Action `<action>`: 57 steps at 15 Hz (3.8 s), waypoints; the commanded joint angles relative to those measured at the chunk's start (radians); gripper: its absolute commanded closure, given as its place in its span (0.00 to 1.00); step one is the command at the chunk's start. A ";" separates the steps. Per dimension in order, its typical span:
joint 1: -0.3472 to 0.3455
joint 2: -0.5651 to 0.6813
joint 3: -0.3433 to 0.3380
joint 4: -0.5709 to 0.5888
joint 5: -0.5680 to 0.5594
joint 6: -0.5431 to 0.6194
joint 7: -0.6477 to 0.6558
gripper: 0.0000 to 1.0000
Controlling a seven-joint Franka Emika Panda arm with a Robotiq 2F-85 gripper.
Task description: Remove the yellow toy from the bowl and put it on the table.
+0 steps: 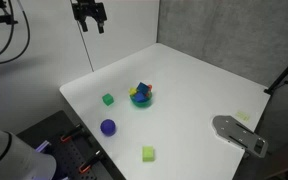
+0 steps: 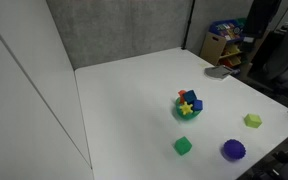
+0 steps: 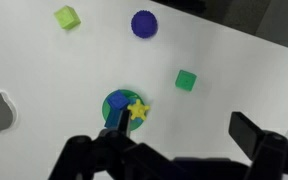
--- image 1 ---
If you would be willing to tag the tilted blue cube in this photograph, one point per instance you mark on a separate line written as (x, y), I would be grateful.
(143, 88)

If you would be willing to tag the black tripod pole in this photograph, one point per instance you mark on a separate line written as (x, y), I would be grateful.
(285, 73)

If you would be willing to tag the yellow star toy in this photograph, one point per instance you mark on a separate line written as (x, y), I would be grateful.
(132, 91)

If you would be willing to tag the grey metal mount plate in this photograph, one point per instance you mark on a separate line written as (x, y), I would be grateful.
(237, 133)

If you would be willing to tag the black perforated base board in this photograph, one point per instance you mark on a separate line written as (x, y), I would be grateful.
(67, 156)

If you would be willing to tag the orange toy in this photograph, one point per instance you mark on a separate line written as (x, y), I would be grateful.
(149, 87)

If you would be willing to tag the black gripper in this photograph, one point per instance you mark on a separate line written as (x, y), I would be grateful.
(90, 9)

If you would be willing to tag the green bowl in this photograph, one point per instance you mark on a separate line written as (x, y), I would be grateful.
(142, 103)

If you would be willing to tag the lime green cube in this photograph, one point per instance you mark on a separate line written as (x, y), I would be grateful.
(148, 154)

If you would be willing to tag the black orange clamp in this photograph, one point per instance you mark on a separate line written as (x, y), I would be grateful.
(71, 134)
(90, 161)

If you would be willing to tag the pale yellow sticker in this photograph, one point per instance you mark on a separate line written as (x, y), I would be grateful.
(242, 116)

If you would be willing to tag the purple round block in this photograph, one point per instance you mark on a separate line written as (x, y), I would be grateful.
(108, 127)

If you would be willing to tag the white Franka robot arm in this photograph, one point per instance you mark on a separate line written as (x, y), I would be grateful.
(7, 156)

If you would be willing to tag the dark green cube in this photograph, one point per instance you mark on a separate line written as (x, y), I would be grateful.
(108, 99)

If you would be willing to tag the flat-lying blue cube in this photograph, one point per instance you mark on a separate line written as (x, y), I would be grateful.
(140, 97)

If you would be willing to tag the black horizontal stand bar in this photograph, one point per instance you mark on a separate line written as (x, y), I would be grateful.
(0, 20)

